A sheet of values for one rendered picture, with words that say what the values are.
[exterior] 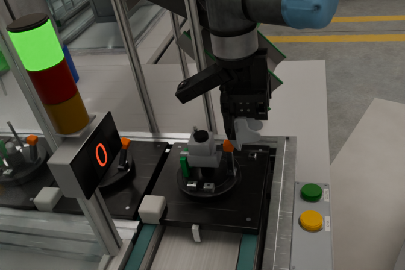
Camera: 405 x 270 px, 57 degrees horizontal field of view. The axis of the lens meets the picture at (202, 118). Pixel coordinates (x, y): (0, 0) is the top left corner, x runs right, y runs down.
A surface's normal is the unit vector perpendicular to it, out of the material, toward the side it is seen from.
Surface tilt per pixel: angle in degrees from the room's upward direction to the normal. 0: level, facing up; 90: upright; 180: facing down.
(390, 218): 0
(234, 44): 89
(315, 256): 0
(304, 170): 0
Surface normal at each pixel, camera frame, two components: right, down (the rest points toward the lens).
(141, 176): -0.15, -0.81
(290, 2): -0.59, 0.36
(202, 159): -0.21, 0.59
